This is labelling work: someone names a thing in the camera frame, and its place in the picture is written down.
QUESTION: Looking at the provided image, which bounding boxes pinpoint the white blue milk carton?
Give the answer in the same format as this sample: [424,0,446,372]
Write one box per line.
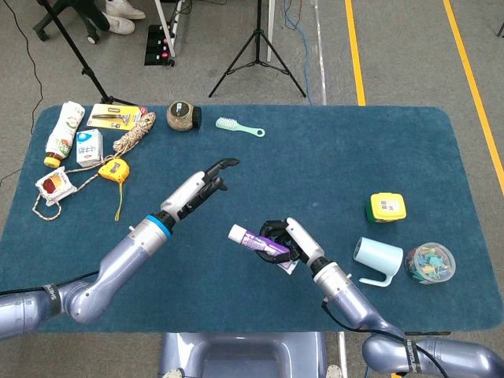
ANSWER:
[76,128,105,168]

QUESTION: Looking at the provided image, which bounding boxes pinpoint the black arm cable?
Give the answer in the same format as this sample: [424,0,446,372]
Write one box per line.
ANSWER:
[320,298,448,378]
[0,270,100,296]

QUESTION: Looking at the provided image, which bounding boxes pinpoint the mint green brush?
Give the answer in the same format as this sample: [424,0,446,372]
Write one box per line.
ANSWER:
[215,117,266,139]

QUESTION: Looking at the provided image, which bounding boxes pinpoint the blue-grey robot torso base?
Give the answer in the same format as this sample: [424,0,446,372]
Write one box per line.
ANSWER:
[157,332,328,378]

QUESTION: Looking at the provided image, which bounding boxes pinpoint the seated person black trousers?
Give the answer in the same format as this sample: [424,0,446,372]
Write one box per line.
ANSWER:
[76,0,112,33]

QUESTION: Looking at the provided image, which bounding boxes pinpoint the black power strip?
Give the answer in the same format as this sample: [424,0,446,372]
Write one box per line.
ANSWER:
[143,24,176,67]

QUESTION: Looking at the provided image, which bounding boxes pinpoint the white red snack packet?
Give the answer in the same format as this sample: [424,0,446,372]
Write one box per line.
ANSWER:
[35,166,78,207]

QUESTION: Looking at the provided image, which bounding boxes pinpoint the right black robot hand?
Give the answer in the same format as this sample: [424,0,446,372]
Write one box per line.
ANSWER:
[255,217,326,267]

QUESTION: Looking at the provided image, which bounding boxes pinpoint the dark office chair base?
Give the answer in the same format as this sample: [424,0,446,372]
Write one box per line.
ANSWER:
[32,0,102,44]

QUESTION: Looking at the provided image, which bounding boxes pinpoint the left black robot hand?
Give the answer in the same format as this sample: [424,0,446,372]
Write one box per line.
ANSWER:
[160,157,240,225]

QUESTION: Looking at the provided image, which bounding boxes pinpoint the beige braided rope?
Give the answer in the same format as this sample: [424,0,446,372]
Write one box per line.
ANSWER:
[31,111,157,221]

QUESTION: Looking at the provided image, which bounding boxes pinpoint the yellow green lidded box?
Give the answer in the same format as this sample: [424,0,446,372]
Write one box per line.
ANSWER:
[365,191,408,224]

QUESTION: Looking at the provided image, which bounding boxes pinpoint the white bottle yellow cap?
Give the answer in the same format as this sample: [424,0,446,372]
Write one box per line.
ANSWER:
[43,101,86,169]

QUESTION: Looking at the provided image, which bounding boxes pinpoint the white frame leg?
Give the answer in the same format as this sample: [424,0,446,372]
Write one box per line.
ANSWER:
[153,0,177,58]
[266,0,276,63]

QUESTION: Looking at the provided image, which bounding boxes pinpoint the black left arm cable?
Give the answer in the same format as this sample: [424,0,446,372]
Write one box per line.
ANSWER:
[0,270,100,296]

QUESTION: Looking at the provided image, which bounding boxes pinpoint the black slanted light stand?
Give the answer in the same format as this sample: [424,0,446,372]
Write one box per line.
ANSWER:
[37,0,139,106]

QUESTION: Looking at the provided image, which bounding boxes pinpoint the clear jar of binder clips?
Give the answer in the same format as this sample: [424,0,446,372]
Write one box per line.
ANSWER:
[404,242,457,284]

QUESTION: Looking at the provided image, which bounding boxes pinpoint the yellow razor blister pack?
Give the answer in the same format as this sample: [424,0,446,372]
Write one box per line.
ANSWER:
[86,103,147,132]

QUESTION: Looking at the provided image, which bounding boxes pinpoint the yellow tape measure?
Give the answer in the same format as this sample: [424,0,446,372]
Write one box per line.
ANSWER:
[97,157,131,222]

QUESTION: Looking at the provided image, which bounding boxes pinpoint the round glass jar black lid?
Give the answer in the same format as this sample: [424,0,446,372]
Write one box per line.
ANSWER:
[165,100,203,132]

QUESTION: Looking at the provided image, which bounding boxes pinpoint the light blue plastic mug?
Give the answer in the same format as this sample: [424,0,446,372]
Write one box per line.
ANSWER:
[353,236,405,288]

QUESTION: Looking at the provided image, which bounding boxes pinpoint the white sneaker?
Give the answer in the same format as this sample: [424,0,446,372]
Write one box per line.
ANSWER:
[105,0,146,20]
[102,13,136,35]

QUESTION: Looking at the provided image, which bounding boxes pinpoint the blue carpet table mat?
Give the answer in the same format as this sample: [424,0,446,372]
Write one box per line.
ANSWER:
[0,104,504,335]

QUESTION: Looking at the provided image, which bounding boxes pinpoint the purple white toothpaste tube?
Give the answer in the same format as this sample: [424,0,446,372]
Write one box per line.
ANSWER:
[228,224,297,276]

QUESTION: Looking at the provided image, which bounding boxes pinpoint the thin black floor cable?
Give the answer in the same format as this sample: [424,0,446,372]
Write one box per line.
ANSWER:
[0,0,44,186]

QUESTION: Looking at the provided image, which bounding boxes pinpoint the blue floor cable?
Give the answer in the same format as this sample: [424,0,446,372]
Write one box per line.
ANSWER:
[283,0,314,104]

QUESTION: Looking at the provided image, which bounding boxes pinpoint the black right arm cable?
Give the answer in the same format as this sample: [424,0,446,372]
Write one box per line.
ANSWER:
[320,298,448,378]

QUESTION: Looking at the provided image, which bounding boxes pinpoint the black tripod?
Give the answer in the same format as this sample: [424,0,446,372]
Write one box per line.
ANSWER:
[208,0,307,98]

